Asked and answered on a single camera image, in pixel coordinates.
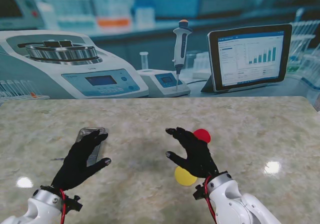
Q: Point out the rectangular stainless steel tray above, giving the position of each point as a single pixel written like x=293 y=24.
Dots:
x=96 y=149

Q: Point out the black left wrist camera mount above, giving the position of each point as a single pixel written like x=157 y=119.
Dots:
x=73 y=203

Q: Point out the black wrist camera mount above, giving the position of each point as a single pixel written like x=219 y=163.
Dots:
x=73 y=203
x=198 y=192

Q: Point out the printed laboratory scene backdrop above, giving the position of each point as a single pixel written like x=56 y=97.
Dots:
x=160 y=59

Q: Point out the yellow-topped clear culture dish lid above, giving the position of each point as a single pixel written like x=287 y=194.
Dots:
x=183 y=176

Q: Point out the red round filter paper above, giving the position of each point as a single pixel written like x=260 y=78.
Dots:
x=203 y=134

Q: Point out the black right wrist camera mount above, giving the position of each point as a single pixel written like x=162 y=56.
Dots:
x=198 y=192

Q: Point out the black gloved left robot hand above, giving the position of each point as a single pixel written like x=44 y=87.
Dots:
x=77 y=164

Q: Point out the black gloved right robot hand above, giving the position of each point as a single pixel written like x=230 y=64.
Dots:
x=195 y=156

